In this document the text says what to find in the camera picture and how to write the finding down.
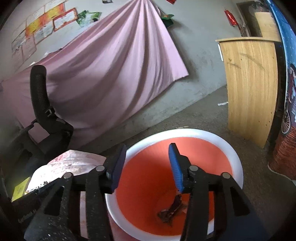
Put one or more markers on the yellow book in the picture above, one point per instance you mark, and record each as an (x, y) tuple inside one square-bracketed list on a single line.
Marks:
[(20, 189)]

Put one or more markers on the wooden cabinet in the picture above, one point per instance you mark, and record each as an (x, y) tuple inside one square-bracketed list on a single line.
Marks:
[(251, 69)]

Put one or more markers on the red diamond wall paper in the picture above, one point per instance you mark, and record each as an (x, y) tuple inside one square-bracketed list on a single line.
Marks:
[(171, 1)]

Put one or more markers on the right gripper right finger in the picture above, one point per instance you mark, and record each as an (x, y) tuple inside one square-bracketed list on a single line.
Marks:
[(218, 209)]

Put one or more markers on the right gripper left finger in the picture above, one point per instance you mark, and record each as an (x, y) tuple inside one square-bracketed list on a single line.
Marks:
[(58, 217)]

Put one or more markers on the brown trash in bucket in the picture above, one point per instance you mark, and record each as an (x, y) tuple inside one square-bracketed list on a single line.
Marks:
[(178, 206)]

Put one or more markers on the green wall pictures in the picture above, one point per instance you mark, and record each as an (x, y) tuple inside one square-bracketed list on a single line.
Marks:
[(86, 18)]

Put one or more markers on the pink hanging cloth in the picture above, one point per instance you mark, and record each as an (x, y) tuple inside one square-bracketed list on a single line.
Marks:
[(112, 70)]

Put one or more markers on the pink floral tablecloth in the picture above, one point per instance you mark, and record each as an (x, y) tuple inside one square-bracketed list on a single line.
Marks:
[(75, 162)]

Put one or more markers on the green hanging item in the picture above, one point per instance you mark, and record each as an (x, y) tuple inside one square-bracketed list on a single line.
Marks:
[(167, 20)]

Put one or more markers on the red bucket with white rim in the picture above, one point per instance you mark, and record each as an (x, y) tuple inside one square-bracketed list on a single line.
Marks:
[(146, 185)]

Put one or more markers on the black office chair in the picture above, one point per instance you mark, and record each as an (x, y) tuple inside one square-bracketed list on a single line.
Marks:
[(23, 156)]

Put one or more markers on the wall certificates cluster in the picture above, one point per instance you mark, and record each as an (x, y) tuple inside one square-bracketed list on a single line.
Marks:
[(50, 18)]

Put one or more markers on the red hanging ornament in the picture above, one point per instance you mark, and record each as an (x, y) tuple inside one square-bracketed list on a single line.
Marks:
[(231, 18)]

